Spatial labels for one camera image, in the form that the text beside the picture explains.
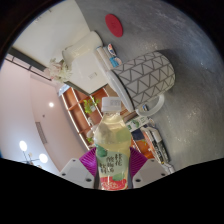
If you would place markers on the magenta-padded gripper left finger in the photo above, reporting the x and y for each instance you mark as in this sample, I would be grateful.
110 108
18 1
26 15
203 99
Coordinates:
76 173

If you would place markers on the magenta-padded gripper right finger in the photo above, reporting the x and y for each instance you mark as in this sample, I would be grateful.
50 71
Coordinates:
150 171

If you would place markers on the yellow drink bottle white cap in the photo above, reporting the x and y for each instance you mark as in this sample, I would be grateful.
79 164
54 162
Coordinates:
111 146

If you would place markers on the stack of dark books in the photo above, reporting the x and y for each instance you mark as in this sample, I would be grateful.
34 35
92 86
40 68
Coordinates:
155 143

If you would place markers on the dark office chair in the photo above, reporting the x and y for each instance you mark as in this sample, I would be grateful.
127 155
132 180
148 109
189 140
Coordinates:
136 135

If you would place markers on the small green white carton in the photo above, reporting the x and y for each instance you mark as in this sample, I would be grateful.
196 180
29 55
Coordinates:
136 124

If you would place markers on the ceiling air vent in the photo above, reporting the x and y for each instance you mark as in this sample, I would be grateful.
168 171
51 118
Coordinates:
40 132

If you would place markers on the multi-bulb ceiling lamp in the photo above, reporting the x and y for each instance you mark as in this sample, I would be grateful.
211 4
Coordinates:
23 146

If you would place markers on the wooden shelf unit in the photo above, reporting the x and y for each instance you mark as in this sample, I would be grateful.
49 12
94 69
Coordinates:
75 106

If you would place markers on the recessed ceiling spotlight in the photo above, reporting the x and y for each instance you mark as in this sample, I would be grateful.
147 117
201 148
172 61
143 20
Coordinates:
51 104

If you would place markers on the white mug triangle pattern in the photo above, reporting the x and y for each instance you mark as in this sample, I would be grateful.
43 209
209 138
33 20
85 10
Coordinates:
146 76

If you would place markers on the stack of white books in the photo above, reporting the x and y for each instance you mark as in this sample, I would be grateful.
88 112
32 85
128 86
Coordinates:
102 56

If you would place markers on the white vase with pale flowers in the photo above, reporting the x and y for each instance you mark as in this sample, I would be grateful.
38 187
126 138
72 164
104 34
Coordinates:
83 46

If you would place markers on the small red blue packet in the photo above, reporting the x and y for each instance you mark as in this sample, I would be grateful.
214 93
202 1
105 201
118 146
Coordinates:
111 49

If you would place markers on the flat round red coaster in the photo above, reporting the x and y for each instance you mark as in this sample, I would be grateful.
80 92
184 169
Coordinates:
114 25

